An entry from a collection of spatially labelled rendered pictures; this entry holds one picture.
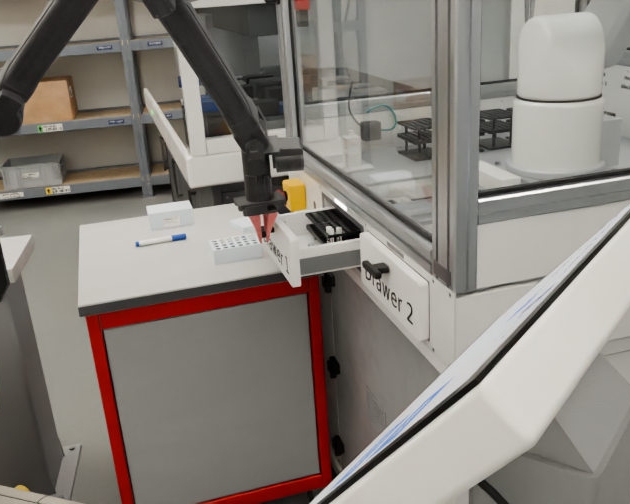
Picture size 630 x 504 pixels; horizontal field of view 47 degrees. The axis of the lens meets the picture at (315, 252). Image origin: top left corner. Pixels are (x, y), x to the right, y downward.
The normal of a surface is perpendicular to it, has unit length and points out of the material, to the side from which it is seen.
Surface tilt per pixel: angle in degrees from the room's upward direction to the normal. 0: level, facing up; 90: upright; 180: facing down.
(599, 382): 45
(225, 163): 90
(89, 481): 0
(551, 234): 90
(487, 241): 90
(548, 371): 40
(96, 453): 0
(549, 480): 90
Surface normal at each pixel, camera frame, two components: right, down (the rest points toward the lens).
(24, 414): 0.18, 0.34
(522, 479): -0.59, 0.33
